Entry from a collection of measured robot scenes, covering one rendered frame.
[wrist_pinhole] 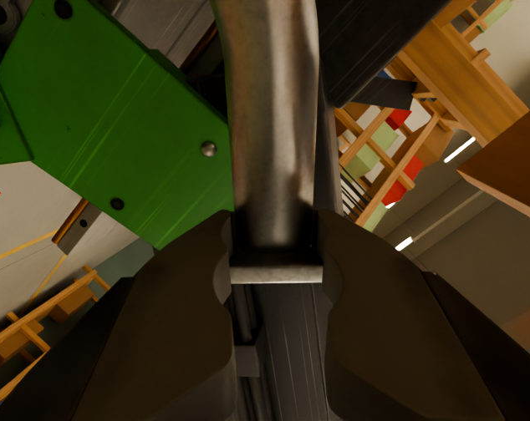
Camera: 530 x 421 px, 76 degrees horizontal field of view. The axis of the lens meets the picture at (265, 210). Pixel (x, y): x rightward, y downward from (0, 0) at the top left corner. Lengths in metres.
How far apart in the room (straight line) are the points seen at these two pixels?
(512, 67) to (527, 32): 0.69
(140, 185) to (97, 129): 0.05
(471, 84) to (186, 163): 0.87
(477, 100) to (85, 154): 0.93
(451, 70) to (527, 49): 8.87
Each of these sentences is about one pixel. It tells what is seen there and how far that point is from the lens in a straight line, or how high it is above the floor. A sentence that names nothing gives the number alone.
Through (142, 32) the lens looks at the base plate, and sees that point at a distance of 0.70.
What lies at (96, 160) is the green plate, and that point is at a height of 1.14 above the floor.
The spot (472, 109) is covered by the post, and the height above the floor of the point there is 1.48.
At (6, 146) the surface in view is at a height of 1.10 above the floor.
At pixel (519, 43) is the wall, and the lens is 9.83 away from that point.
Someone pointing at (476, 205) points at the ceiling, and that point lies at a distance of 7.73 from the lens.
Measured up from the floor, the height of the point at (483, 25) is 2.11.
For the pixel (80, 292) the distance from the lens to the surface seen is 6.68.
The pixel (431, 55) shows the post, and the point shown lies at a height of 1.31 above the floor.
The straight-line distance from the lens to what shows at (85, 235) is 0.46.
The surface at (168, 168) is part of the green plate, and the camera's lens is 0.25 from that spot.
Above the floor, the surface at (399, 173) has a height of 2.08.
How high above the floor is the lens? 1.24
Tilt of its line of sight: 3 degrees up
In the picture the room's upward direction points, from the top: 135 degrees clockwise
